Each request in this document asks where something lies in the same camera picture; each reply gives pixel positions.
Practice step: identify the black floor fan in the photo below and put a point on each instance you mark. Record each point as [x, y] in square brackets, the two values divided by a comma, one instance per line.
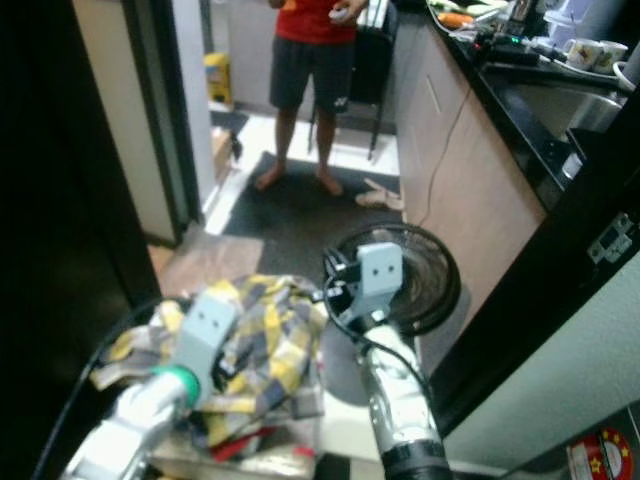
[430, 270]

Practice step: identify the white laundry stand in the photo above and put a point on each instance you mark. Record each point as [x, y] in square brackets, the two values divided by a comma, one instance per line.
[350, 430]

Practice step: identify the red round sticker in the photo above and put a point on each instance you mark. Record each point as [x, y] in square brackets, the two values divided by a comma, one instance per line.
[600, 455]

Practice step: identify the small white cup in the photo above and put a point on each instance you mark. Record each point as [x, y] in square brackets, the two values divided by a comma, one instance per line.
[572, 165]

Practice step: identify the dark grey floor mat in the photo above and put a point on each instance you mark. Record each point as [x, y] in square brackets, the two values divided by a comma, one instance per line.
[300, 215]

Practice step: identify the black tall cabinet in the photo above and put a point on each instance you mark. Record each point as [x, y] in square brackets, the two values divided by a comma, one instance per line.
[60, 200]

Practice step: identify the brown cardboard sheet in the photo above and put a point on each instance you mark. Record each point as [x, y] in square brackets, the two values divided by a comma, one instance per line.
[200, 262]

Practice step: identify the dark framed beige door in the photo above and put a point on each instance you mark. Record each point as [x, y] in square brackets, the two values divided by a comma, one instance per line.
[130, 120]

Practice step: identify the black chair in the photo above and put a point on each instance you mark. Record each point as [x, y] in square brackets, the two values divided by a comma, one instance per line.
[378, 60]

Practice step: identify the white patterned mug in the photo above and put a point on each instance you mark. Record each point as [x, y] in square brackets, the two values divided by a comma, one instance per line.
[582, 54]
[615, 58]

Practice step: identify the beige slipper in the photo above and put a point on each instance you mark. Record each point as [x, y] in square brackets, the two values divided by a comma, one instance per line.
[378, 201]
[382, 186]

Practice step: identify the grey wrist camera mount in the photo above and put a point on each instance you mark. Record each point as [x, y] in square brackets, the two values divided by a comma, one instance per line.
[375, 275]
[208, 335]

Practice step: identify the yellow box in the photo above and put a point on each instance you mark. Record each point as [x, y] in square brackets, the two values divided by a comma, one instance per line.
[217, 78]

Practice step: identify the black framed pale panel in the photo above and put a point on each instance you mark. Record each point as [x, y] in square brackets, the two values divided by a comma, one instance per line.
[540, 380]

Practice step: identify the white plastic jug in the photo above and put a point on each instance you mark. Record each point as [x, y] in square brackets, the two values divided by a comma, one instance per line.
[575, 18]

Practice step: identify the white bowl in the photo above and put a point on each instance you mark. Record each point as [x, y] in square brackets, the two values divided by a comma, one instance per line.
[628, 76]

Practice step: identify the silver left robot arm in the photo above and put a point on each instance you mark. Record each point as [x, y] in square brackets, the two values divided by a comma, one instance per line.
[130, 425]

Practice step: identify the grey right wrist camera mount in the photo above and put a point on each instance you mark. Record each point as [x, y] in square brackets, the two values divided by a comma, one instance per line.
[375, 275]

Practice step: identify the orange carrot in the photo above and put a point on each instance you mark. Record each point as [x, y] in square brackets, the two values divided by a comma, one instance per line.
[455, 18]

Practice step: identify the black power strip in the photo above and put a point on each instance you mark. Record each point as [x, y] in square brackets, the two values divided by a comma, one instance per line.
[500, 48]

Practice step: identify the beige cabinet with black countertop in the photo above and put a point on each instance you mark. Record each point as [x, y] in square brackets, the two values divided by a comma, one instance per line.
[470, 170]

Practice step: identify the red cloth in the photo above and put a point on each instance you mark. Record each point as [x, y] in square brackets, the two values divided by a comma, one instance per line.
[240, 442]

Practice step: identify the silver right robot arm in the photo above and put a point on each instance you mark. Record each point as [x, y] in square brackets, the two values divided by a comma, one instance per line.
[400, 400]

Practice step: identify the steel kitchen sink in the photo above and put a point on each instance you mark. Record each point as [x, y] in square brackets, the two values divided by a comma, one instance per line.
[565, 110]

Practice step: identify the person in red shirt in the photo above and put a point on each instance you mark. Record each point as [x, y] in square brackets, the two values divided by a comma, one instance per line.
[310, 70]

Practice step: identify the silver metal hinge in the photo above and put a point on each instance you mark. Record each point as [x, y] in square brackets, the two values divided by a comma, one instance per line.
[612, 240]

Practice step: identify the yellow grey plaid shirt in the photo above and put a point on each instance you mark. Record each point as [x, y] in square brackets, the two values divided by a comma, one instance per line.
[270, 340]

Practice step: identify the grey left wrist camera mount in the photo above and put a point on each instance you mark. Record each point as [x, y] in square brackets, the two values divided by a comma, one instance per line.
[208, 335]

